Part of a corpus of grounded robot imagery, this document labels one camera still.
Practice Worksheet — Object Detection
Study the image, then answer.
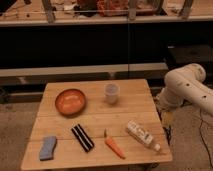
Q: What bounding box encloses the blue sponge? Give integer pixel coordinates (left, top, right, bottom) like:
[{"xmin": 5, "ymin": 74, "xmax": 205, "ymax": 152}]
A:
[{"xmin": 39, "ymin": 136, "xmax": 57, "ymax": 161}]

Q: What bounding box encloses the clear plastic cup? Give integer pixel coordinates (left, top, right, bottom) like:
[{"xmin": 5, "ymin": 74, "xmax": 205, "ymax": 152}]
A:
[{"xmin": 104, "ymin": 83, "xmax": 120, "ymax": 104}]

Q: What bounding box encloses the black box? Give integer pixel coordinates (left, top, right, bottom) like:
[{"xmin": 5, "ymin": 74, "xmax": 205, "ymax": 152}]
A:
[{"xmin": 165, "ymin": 45, "xmax": 213, "ymax": 74}]

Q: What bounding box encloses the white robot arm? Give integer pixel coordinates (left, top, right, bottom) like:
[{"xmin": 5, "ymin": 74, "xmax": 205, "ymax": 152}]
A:
[{"xmin": 159, "ymin": 63, "xmax": 213, "ymax": 116}]

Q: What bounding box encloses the wooden table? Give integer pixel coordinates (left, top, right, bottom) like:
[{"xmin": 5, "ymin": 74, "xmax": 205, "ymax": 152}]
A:
[{"xmin": 21, "ymin": 79, "xmax": 172, "ymax": 171}]

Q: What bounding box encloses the orange pepper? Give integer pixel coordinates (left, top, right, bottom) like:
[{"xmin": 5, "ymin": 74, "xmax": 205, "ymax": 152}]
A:
[{"xmin": 104, "ymin": 130, "xmax": 125, "ymax": 159}]

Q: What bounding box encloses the black striped eraser block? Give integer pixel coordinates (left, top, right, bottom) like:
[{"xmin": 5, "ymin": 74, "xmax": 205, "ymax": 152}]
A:
[{"xmin": 71, "ymin": 124, "xmax": 95, "ymax": 153}]

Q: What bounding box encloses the orange ceramic bowl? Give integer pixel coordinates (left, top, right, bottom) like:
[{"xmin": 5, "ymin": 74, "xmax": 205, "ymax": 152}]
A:
[{"xmin": 55, "ymin": 88, "xmax": 86, "ymax": 116}]

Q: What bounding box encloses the black cable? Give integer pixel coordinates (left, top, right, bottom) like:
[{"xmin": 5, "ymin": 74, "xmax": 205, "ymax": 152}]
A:
[{"xmin": 198, "ymin": 108, "xmax": 213, "ymax": 168}]

